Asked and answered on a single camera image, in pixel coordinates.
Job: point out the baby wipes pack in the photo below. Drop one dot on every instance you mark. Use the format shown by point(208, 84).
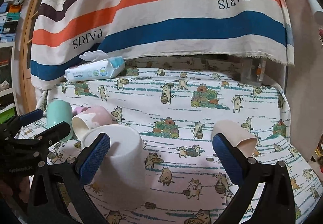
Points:
point(97, 65)

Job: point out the beige cup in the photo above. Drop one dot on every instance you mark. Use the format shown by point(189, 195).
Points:
point(238, 137)

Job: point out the clear plastic container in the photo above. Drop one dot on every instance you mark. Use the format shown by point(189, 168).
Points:
point(252, 71)

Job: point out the white mug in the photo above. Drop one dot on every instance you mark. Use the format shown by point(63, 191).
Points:
point(121, 176)

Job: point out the mint green cup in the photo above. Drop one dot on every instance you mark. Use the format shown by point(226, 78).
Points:
point(60, 111)

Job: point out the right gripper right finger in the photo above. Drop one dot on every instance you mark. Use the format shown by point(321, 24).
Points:
point(276, 203)

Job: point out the small pink cup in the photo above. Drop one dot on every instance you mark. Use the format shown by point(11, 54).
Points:
point(79, 109)

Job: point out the cat print bed sheet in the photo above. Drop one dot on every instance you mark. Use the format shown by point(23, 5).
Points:
point(173, 103)

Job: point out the person's left hand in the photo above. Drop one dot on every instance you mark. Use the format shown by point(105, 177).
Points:
point(23, 186)

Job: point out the pink and cream mug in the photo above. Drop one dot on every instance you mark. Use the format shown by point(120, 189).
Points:
point(90, 119)

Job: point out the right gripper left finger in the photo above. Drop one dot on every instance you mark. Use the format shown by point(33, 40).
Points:
point(46, 202)

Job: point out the striped Paris blanket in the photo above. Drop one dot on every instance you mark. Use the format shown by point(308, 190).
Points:
point(64, 29)

